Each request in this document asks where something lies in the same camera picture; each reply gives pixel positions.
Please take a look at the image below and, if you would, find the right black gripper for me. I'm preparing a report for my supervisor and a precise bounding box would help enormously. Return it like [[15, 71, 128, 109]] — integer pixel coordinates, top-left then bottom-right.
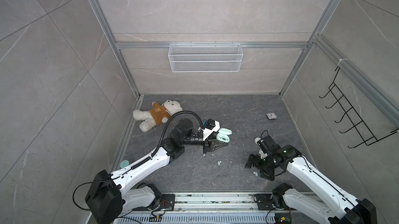
[[244, 153, 275, 179]]

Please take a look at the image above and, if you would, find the green earbud charging case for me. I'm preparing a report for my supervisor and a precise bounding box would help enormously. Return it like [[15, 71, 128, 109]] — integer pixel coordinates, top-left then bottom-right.
[[216, 128, 232, 143]]

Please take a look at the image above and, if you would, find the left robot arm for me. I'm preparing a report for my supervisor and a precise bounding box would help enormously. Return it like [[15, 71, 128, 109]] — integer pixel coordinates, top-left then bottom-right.
[[85, 111, 232, 224]]

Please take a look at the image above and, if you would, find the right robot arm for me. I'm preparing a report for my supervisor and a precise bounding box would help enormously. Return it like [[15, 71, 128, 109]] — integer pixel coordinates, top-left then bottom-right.
[[245, 135, 377, 224]]

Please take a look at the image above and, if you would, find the small black square box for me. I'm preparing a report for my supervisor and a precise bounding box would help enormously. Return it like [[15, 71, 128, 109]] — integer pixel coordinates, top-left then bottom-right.
[[266, 112, 277, 120]]

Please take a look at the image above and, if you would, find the white teddy bear brown shirt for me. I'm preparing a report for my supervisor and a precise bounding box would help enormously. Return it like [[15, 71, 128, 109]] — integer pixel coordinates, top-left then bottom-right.
[[133, 100, 183, 132]]

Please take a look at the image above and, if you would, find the teal round disc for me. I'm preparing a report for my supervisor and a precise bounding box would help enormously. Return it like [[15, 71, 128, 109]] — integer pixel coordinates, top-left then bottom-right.
[[120, 160, 130, 169]]

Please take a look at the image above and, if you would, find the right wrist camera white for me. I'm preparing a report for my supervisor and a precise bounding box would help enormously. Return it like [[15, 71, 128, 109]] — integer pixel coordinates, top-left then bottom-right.
[[254, 137, 268, 159]]

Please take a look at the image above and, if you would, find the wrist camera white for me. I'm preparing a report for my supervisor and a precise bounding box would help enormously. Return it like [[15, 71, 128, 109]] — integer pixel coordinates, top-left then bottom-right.
[[203, 119, 220, 141], [254, 137, 268, 159]]

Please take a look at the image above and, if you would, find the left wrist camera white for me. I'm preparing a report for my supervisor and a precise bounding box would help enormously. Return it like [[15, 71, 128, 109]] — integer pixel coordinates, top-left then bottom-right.
[[203, 119, 220, 141]]

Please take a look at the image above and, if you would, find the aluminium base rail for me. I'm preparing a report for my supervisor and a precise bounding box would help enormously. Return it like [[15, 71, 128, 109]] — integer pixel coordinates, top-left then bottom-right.
[[85, 191, 344, 224]]

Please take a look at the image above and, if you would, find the white wire mesh basket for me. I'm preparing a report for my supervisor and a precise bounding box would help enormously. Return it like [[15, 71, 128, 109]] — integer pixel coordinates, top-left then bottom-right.
[[168, 44, 243, 73]]

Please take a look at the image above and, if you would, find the black wall hook rack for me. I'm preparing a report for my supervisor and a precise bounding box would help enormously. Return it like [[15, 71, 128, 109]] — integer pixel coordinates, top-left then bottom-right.
[[319, 67, 399, 149]]

